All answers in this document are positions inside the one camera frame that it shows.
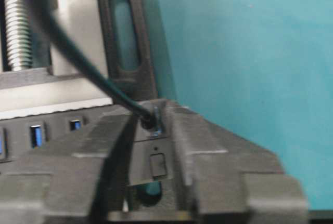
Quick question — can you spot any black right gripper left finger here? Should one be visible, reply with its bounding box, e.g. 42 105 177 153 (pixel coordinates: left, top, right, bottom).
1 113 137 223

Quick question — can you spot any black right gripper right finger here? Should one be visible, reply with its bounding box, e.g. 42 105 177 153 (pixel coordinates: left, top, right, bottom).
164 101 309 223

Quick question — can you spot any black USB cable with plug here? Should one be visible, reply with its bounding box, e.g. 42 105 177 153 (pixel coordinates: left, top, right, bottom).
22 0 157 131

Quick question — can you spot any black multi-port USB hub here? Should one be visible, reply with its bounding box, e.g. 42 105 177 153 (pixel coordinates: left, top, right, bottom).
1 106 172 186

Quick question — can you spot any silver threaded vise screw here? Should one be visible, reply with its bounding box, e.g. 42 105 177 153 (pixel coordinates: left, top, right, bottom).
4 0 33 71

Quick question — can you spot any black 3D-printed vise clamp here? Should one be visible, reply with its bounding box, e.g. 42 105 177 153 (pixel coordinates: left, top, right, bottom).
1 0 157 120

